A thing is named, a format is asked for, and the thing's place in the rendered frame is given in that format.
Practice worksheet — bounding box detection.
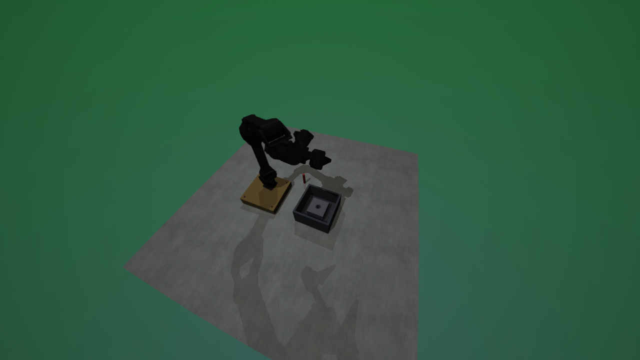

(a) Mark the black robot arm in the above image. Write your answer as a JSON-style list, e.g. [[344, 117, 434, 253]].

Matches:
[[239, 114, 314, 191]]

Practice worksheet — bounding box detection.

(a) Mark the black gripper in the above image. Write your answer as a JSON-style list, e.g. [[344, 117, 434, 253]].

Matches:
[[300, 149, 332, 170]]

